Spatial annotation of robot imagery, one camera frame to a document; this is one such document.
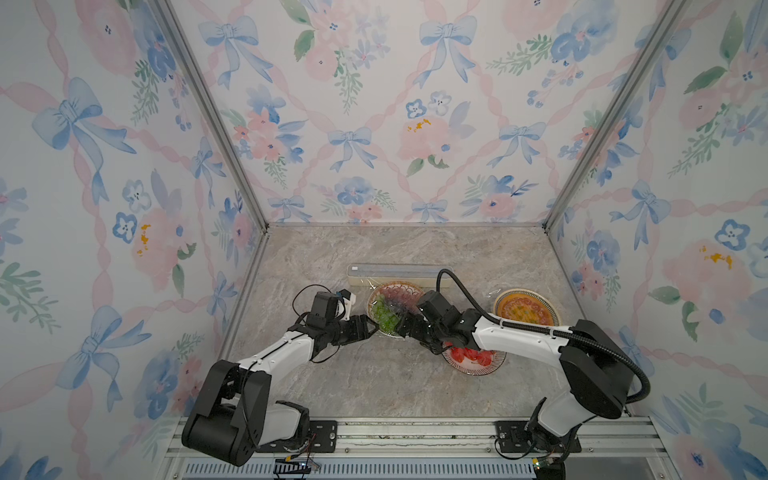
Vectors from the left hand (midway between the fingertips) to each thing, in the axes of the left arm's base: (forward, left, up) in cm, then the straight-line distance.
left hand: (373, 327), depth 87 cm
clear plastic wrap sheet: (+16, -41, -5) cm, 44 cm away
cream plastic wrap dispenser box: (+18, +1, +1) cm, 18 cm away
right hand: (-2, -9, 0) cm, 9 cm away
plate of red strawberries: (-9, -28, -3) cm, 29 cm away
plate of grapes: (+10, -4, -2) cm, 11 cm away
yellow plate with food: (+10, -48, -4) cm, 49 cm away
